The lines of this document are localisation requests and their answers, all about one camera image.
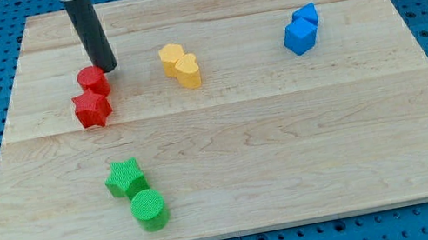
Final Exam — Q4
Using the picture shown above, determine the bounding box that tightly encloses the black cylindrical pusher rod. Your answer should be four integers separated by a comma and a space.
63, 0, 117, 73

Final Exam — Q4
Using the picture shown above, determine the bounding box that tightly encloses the red star block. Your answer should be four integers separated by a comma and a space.
71, 90, 112, 129

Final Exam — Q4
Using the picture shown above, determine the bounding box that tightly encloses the green star block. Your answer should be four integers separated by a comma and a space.
105, 158, 150, 200

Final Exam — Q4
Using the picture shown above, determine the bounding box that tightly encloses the red cylinder block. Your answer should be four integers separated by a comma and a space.
77, 65, 110, 96

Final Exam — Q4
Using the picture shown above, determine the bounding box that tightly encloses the yellow hexagon block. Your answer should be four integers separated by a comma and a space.
159, 43, 184, 78

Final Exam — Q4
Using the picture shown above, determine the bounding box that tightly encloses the yellow heart block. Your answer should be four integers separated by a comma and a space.
175, 53, 202, 89

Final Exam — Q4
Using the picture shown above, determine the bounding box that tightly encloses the light wooden board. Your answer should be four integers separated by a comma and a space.
0, 0, 428, 240

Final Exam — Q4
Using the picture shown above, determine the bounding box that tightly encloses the green cylinder block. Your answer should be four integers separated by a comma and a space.
130, 189, 170, 232

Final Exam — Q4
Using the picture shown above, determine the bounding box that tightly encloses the blue cube block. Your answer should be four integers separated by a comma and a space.
284, 18, 318, 56

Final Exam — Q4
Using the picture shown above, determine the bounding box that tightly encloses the blue pentagon block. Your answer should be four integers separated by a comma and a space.
291, 2, 319, 26

